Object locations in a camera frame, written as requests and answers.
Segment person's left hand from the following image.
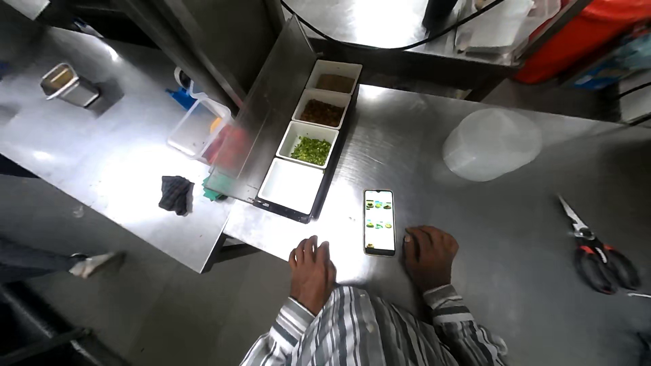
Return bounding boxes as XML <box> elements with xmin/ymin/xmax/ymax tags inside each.
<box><xmin>288</xmin><ymin>235</ymin><xmax>337</xmax><ymax>316</ymax></box>

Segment person's right hand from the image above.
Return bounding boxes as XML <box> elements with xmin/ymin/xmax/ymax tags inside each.
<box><xmin>403</xmin><ymin>225</ymin><xmax>460</xmax><ymax>294</ymax></box>

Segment person's right forearm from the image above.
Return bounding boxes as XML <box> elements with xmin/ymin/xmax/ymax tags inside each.
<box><xmin>422</xmin><ymin>284</ymin><xmax>509</xmax><ymax>366</ymax></box>

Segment person's left forearm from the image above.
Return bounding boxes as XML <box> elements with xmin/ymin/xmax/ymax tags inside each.
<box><xmin>240</xmin><ymin>296</ymin><xmax>317</xmax><ymax>366</ymax></box>

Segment smartphone with lit screen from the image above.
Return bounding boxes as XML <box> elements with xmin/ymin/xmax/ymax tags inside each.
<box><xmin>363</xmin><ymin>189</ymin><xmax>396</xmax><ymax>257</ymax></box>

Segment steel work table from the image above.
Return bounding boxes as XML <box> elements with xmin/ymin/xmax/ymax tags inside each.
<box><xmin>224</xmin><ymin>84</ymin><xmax>651</xmax><ymax>366</ymax></box>

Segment person's body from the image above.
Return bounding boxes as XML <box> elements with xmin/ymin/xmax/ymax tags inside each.
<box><xmin>285</xmin><ymin>286</ymin><xmax>461</xmax><ymax>366</ymax></box>

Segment empty white rectangular container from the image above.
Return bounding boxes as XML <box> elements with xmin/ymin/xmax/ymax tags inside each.
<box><xmin>257</xmin><ymin>157</ymin><xmax>325</xmax><ymax>215</ymax></box>

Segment black container holder tray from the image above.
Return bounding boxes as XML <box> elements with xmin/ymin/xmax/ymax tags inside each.
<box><xmin>254</xmin><ymin>84</ymin><xmax>361</xmax><ymax>224</ymax></box>

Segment chopped green vegetables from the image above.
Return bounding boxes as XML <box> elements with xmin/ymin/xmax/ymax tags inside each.
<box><xmin>290</xmin><ymin>136</ymin><xmax>332</xmax><ymax>166</ymax></box>

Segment green cloth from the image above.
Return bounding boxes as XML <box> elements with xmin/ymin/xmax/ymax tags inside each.
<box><xmin>202</xmin><ymin>176</ymin><xmax>228</xmax><ymax>202</ymax></box>

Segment round translucent plastic container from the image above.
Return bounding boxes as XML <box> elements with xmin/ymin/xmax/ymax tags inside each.
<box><xmin>442</xmin><ymin>108</ymin><xmax>543</xmax><ymax>182</ymax></box>

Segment white container of chopped greens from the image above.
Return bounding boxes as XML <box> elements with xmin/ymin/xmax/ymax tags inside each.
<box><xmin>276</xmin><ymin>120</ymin><xmax>340</xmax><ymax>170</ymax></box>

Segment red object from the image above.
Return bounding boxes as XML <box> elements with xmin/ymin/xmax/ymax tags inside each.
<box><xmin>203</xmin><ymin>124</ymin><xmax>251</xmax><ymax>168</ymax></box>

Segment dark crumpled cloth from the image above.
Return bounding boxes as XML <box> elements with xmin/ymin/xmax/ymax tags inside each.
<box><xmin>158</xmin><ymin>175</ymin><xmax>194</xmax><ymax>217</ymax></box>

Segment dark brown food pieces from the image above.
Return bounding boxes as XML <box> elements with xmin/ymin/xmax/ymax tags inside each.
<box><xmin>300</xmin><ymin>99</ymin><xmax>346</xmax><ymax>128</ymax></box>

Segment transparent guard panel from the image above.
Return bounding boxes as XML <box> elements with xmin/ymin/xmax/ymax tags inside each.
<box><xmin>206</xmin><ymin>14</ymin><xmax>318</xmax><ymax>204</ymax></box>

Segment white container of brown pieces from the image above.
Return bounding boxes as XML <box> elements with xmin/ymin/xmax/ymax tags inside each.
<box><xmin>292</xmin><ymin>88</ymin><xmax>352</xmax><ymax>130</ymax></box>

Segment clear rectangular plastic container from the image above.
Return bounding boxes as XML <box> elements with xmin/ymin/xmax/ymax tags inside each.
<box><xmin>167</xmin><ymin>97</ymin><xmax>233</xmax><ymax>164</ymax></box>

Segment brown powder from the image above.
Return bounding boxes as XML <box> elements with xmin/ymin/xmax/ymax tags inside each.
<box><xmin>315</xmin><ymin>74</ymin><xmax>356</xmax><ymax>94</ymax></box>

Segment white container of brown powder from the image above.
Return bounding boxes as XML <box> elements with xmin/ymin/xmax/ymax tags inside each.
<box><xmin>306</xmin><ymin>60</ymin><xmax>363</xmax><ymax>96</ymax></box>

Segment blue plastic object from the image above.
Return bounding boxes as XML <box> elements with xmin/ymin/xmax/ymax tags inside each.
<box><xmin>166</xmin><ymin>87</ymin><xmax>197</xmax><ymax>111</ymax></box>

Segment long steel side table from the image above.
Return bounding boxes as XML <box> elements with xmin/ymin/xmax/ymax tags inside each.
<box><xmin>0</xmin><ymin>25</ymin><xmax>237</xmax><ymax>274</ymax></box>

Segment white translucent plastic box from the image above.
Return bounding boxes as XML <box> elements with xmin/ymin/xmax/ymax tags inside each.
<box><xmin>455</xmin><ymin>0</ymin><xmax>536</xmax><ymax>55</ymax></box>

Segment steel shelf counter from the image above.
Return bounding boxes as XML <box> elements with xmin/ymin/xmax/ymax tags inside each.
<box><xmin>284</xmin><ymin>0</ymin><xmax>580</xmax><ymax>77</ymax></box>

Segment black cylindrical object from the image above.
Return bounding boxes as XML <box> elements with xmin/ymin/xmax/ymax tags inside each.
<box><xmin>422</xmin><ymin>0</ymin><xmax>458</xmax><ymax>32</ymax></box>

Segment blue packet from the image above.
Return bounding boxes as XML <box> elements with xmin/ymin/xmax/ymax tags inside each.
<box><xmin>574</xmin><ymin>60</ymin><xmax>620</xmax><ymax>91</ymax></box>

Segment large red plastic bag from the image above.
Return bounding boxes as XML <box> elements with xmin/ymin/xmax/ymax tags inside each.
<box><xmin>514</xmin><ymin>0</ymin><xmax>651</xmax><ymax>85</ymax></box>

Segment rectangular metal container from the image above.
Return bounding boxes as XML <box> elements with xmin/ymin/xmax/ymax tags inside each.
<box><xmin>40</xmin><ymin>62</ymin><xmax>101</xmax><ymax>108</ymax></box>

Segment scissors with black-red handles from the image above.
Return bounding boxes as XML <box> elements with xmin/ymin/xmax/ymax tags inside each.
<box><xmin>557</xmin><ymin>194</ymin><xmax>642</xmax><ymax>296</ymax></box>

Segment black cable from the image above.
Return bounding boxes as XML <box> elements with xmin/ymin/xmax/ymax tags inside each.
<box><xmin>280</xmin><ymin>0</ymin><xmax>505</xmax><ymax>52</ymax></box>

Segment black metal frame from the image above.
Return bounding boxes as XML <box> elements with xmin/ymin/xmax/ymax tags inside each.
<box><xmin>0</xmin><ymin>281</ymin><xmax>132</xmax><ymax>366</ymax></box>

